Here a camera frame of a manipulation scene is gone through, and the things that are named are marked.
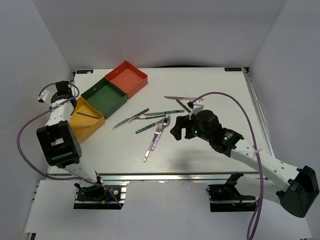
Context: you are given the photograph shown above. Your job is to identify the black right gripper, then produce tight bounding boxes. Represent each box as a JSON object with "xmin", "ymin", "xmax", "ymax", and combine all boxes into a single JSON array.
[{"xmin": 170, "ymin": 114, "xmax": 212, "ymax": 143}]

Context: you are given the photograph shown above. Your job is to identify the green handled spoon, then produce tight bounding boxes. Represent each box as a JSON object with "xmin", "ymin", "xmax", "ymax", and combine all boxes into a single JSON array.
[{"xmin": 75, "ymin": 112, "xmax": 99, "ymax": 119}]

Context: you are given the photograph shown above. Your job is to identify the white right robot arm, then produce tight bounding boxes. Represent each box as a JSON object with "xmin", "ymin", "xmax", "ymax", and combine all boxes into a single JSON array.
[{"xmin": 170, "ymin": 110, "xmax": 320, "ymax": 218}]

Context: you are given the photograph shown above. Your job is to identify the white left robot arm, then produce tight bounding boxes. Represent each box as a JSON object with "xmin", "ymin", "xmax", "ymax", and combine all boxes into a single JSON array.
[{"xmin": 36, "ymin": 81, "xmax": 106, "ymax": 200}]

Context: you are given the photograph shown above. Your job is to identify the yellow box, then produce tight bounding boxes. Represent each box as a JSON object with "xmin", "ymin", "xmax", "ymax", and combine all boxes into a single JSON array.
[{"xmin": 69, "ymin": 97, "xmax": 106, "ymax": 143}]

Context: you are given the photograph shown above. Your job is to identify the green box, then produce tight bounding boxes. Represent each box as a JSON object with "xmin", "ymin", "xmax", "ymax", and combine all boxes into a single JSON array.
[{"xmin": 81, "ymin": 78, "xmax": 127, "ymax": 119}]

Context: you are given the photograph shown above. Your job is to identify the red box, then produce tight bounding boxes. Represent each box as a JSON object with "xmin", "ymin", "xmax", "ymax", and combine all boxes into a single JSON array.
[{"xmin": 104, "ymin": 61, "xmax": 148, "ymax": 99}]

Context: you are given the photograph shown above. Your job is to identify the green handled knife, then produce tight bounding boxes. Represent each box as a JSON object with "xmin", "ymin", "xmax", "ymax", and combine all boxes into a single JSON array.
[{"xmin": 143, "ymin": 109, "xmax": 185, "ymax": 116}]

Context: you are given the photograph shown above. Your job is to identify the green handled fork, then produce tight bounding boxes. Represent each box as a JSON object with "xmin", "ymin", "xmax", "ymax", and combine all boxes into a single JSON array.
[{"xmin": 135, "ymin": 114, "xmax": 171, "ymax": 134}]

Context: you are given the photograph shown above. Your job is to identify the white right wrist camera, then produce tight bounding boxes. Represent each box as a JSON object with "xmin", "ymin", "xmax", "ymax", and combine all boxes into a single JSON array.
[{"xmin": 187, "ymin": 100, "xmax": 204, "ymax": 120}]

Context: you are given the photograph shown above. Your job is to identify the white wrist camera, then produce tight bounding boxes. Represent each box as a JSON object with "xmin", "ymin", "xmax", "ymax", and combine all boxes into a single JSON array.
[
  {"xmin": 187, "ymin": 100, "xmax": 204, "ymax": 120},
  {"xmin": 37, "ymin": 90, "xmax": 50, "ymax": 105}
]

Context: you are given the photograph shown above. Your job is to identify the brown handled spoon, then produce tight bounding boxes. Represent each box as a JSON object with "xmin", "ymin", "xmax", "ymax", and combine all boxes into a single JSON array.
[{"xmin": 175, "ymin": 99, "xmax": 191, "ymax": 114}]

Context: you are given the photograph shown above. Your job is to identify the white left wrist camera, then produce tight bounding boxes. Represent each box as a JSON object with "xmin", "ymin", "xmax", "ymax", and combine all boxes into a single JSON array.
[{"xmin": 37, "ymin": 90, "xmax": 50, "ymax": 105}]

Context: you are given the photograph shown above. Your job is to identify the pink handled knife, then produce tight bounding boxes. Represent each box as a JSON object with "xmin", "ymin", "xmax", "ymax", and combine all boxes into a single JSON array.
[{"xmin": 163, "ymin": 96, "xmax": 195, "ymax": 101}]

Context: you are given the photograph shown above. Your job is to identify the pink handled fork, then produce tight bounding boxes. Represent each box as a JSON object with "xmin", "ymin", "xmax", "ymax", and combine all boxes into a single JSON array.
[{"xmin": 143, "ymin": 124, "xmax": 162, "ymax": 163}]

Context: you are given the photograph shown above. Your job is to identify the brown handled knife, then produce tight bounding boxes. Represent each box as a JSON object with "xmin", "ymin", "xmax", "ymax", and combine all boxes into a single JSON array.
[{"xmin": 112, "ymin": 108, "xmax": 150, "ymax": 130}]

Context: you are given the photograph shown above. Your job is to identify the aluminium table frame rail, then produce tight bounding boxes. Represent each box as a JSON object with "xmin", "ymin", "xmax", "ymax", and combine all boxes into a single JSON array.
[{"xmin": 242, "ymin": 67, "xmax": 275, "ymax": 157}]

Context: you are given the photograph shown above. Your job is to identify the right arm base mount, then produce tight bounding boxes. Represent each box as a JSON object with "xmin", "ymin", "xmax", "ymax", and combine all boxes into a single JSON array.
[{"xmin": 205, "ymin": 172, "xmax": 258, "ymax": 213}]

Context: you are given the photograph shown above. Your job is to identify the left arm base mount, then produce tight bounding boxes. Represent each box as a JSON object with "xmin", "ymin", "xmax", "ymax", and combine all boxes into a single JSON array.
[{"xmin": 73, "ymin": 183, "xmax": 123, "ymax": 210}]

